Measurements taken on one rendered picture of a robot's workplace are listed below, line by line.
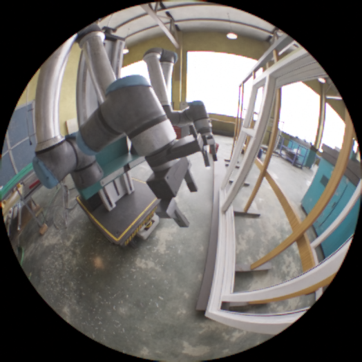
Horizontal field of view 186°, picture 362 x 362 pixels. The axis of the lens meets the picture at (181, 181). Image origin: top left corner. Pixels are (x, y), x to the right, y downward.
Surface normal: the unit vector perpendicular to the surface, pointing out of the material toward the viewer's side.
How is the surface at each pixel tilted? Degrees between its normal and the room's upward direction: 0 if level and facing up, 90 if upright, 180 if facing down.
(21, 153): 90
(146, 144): 91
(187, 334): 0
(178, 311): 0
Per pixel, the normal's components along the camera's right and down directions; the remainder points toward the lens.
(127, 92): 0.19, 0.47
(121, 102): -0.03, 0.53
